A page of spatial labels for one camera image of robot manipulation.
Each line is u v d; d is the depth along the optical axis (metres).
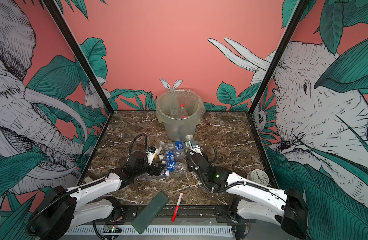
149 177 0.84
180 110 1.03
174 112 1.03
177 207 0.75
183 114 1.02
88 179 0.82
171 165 0.85
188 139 0.76
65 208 0.41
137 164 0.67
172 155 0.90
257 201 0.46
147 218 0.73
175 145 0.94
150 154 0.76
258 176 0.84
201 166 0.53
